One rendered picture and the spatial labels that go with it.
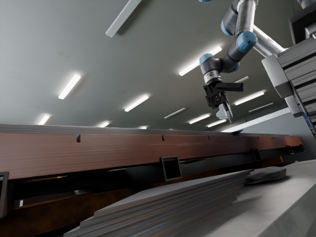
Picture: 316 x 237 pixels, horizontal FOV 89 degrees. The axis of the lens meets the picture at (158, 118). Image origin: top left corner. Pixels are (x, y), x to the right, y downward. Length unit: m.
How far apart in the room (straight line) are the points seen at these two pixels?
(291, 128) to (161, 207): 1.41
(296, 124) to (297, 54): 1.02
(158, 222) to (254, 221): 0.09
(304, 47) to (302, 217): 0.40
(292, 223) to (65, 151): 0.30
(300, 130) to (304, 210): 1.26
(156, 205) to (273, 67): 0.47
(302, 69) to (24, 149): 0.58
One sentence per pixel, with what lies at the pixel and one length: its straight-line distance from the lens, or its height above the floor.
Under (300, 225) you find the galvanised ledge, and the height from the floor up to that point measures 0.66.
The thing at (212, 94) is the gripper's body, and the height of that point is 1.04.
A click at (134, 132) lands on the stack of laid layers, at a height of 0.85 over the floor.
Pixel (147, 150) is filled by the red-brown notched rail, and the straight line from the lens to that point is 0.34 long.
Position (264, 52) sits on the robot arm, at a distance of 1.20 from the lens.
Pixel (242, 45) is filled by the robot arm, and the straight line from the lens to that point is 0.82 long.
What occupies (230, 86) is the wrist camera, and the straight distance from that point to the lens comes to 0.79.
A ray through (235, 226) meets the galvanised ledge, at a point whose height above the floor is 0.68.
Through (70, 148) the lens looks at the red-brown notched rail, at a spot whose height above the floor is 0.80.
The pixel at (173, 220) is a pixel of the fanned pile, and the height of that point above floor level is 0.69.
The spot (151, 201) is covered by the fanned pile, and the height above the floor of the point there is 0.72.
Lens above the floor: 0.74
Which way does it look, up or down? 20 degrees up
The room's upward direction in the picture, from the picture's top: 11 degrees counter-clockwise
